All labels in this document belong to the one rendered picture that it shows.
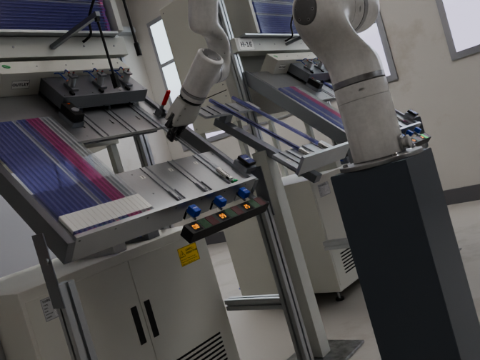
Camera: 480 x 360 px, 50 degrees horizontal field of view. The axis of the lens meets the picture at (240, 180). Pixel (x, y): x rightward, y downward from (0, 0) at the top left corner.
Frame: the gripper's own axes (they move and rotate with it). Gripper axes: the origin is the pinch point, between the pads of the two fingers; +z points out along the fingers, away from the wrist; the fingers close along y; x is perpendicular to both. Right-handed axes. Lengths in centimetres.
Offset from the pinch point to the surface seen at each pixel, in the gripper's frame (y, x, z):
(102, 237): 51, 31, -3
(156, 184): 23.7, 19.4, -1.9
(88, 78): 12.0, -33.5, 1.2
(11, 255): -66, -142, 262
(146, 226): 36.4, 31.2, -1.7
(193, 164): 4.6, 15.3, -1.2
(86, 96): 19.6, -23.1, -0.3
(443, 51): -294, -19, -14
